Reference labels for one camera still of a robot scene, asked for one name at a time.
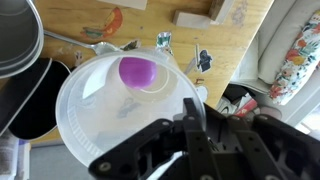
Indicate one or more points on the silver metal cup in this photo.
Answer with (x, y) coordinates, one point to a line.
(16, 33)

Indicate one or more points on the clear plastic cup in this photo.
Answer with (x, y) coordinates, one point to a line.
(93, 126)

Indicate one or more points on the orange fish sticker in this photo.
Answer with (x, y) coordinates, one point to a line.
(111, 25)

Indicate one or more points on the wooden side table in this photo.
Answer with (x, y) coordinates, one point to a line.
(150, 16)

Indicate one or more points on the stack of books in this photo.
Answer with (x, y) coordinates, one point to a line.
(10, 156)

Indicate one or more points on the black ninja sticker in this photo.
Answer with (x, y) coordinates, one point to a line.
(204, 60)

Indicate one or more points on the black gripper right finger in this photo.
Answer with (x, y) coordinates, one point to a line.
(266, 146)

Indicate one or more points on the snowman sticker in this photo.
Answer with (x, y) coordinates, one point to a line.
(202, 93)

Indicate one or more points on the metal spoon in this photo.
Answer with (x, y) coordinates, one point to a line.
(100, 47)

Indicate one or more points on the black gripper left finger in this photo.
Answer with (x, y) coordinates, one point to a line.
(140, 143)

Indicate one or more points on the grey fabric sofa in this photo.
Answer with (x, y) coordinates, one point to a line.
(50, 163)

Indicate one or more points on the purple ball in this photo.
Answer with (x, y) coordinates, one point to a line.
(136, 71)

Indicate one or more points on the red white booklet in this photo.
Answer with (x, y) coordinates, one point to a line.
(248, 107)

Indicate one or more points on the faded pale sticker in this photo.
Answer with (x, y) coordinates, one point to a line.
(240, 15)

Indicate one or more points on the green white character sticker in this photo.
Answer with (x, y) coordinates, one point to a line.
(163, 38)

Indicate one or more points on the black round container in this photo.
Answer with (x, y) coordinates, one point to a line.
(36, 106)

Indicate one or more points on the floral print pillow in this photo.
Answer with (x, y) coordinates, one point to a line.
(293, 60)

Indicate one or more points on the cream leather sofa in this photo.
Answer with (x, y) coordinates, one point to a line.
(266, 50)

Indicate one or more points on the grey black character sticker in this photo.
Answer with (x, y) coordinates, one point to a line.
(78, 57)

